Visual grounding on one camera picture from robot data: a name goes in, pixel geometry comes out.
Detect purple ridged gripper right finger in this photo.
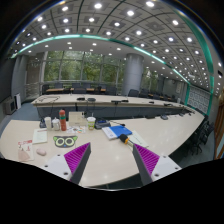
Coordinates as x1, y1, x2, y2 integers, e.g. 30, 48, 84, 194
132, 143, 182, 186

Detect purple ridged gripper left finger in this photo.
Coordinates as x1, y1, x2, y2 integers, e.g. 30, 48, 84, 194
44, 142, 92, 185

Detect pink computer mouse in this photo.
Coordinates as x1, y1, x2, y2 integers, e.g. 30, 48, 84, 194
36, 148, 47, 156

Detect white paper sheets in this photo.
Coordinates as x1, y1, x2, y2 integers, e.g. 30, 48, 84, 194
129, 131, 148, 148

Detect red orange bottle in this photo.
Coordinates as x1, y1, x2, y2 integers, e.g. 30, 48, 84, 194
59, 109, 67, 131

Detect clear glass jar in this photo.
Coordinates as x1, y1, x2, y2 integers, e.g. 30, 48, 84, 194
52, 118, 60, 131

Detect beige cardboard box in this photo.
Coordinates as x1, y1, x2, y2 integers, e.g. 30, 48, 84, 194
69, 112, 87, 126

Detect green white paper cup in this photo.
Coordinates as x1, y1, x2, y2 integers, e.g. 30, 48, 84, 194
87, 117, 96, 130

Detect white paper notebook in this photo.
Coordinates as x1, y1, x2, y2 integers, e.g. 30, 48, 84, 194
32, 128, 48, 144

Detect blue folder book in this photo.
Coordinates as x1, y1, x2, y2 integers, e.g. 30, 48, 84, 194
102, 125, 132, 140

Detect long rear conference desk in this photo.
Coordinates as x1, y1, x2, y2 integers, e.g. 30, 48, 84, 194
32, 94, 194, 119

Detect grey round pillar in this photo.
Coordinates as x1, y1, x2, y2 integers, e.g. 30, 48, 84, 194
122, 53, 144, 95

